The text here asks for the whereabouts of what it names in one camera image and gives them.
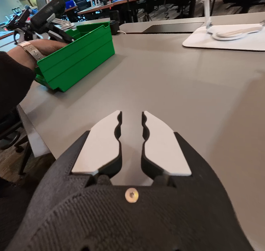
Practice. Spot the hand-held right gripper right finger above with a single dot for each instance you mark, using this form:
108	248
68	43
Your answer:
165	151

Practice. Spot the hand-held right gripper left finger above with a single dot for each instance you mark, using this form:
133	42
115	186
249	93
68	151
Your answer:
99	149

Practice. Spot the green plastic box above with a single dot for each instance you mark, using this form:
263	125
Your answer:
78	58

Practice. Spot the person's left hand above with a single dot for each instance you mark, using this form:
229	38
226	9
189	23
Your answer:
49	47

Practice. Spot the black and white tool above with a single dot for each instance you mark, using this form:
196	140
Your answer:
20	25

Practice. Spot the beige mesh watch band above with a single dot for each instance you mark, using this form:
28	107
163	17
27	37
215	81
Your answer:
31	51

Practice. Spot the white rounded tray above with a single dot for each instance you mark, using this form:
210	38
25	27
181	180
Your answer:
207	41

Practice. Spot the closed laptop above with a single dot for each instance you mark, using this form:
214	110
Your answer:
171	28

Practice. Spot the tall white stand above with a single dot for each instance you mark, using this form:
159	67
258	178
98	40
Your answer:
208	6

